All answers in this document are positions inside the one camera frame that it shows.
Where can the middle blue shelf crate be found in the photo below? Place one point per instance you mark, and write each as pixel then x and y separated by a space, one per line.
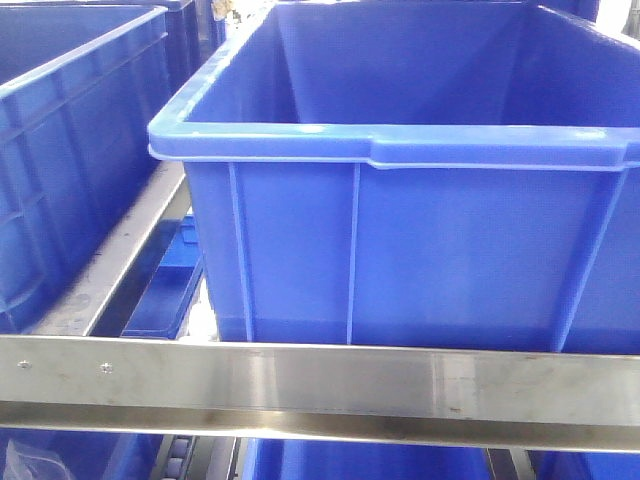
pixel 418 83

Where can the blue shelf crate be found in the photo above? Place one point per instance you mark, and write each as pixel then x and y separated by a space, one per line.
pixel 79 85
pixel 418 83

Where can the lower blue bin below shelf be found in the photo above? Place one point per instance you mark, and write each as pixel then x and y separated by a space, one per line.
pixel 298 459

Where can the left blue shelf crate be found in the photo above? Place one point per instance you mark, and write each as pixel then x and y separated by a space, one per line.
pixel 79 85

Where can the stainless steel shelf rail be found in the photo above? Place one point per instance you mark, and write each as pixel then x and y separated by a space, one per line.
pixel 320 390

